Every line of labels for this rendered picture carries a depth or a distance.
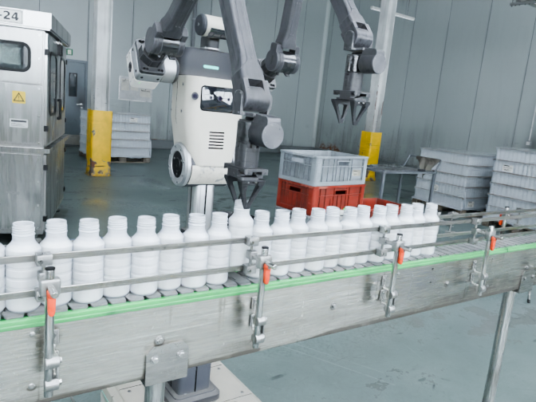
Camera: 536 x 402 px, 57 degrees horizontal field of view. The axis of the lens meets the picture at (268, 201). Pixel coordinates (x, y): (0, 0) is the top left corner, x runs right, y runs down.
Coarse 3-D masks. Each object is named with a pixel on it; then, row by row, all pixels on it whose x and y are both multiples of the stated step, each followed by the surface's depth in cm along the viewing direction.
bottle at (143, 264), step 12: (144, 216) 105; (144, 228) 102; (132, 240) 103; (144, 240) 102; (156, 240) 103; (144, 252) 102; (156, 252) 104; (132, 264) 103; (144, 264) 103; (156, 264) 105; (132, 276) 104; (144, 276) 103; (132, 288) 104; (144, 288) 104; (156, 288) 106
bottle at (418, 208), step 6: (414, 204) 154; (420, 204) 156; (414, 210) 154; (420, 210) 153; (414, 216) 153; (420, 216) 153; (420, 222) 153; (414, 228) 153; (420, 228) 153; (414, 234) 154; (420, 234) 154; (414, 240) 154; (420, 240) 154; (414, 252) 155
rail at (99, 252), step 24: (456, 216) 173; (504, 216) 177; (528, 216) 187; (72, 240) 100; (216, 240) 111; (240, 240) 114; (264, 240) 118; (456, 240) 163; (480, 240) 172; (0, 264) 86; (288, 264) 124; (72, 288) 94; (96, 288) 97
